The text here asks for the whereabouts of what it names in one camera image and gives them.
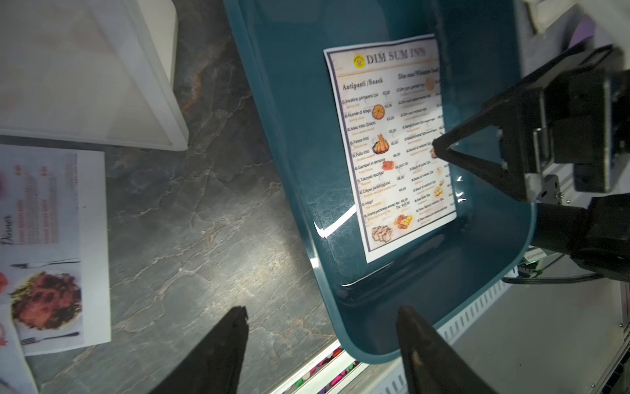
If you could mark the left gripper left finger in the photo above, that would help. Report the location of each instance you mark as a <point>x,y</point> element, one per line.
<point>215,364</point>

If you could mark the red special menu sheet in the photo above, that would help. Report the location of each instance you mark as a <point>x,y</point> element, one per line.
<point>54,247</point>

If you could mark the teal plastic tray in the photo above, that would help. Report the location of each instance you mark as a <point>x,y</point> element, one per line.
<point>282,46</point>

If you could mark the yellow food menu sheet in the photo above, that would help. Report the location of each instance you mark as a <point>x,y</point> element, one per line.
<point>388,101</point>

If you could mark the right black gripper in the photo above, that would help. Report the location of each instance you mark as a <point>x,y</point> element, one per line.
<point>574,110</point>

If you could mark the white menu holder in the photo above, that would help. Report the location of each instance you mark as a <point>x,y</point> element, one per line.
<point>99,72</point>

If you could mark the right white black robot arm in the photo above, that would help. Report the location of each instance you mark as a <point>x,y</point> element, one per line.
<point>596,238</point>

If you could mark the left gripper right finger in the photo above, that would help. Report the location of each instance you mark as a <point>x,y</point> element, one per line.
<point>430,363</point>

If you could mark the purple pink hair brush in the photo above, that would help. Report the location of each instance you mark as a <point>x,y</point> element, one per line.
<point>584,33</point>

